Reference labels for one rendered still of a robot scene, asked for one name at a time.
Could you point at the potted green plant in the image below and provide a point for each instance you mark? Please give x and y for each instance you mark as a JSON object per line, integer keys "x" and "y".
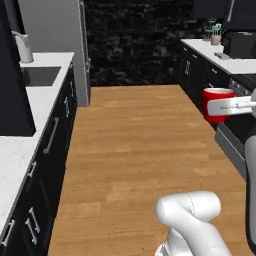
{"x": 216, "y": 35}

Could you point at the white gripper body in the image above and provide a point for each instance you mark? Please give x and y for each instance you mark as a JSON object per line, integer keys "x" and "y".
{"x": 226, "y": 106}

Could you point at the black countertop appliance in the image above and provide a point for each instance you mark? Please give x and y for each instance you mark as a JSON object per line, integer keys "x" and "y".
{"x": 240, "y": 45}

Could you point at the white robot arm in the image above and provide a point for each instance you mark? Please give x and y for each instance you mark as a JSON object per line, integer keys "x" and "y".
{"x": 195, "y": 216}

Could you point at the black wall cabinets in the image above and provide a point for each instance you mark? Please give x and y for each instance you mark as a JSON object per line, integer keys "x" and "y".
{"x": 213, "y": 10}

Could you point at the dark sink basin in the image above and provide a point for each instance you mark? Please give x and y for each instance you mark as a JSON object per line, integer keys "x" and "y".
{"x": 40, "y": 76}

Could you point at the red cup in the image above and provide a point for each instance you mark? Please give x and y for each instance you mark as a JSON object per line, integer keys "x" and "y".
{"x": 213, "y": 95}

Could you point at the black base cabinet run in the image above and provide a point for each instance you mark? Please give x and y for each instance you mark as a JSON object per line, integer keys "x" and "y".
{"x": 55, "y": 166}

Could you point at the black wall cabinet door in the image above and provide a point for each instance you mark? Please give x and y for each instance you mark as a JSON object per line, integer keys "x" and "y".
{"x": 13, "y": 83}

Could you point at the small grey flat object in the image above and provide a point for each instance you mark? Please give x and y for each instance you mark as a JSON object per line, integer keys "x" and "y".
{"x": 221, "y": 55}

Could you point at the grey fridge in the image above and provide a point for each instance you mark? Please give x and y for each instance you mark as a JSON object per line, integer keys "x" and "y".
{"x": 53, "y": 26}

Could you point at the black oven with hob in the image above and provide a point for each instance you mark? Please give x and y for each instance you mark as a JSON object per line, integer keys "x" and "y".
{"x": 240, "y": 133}

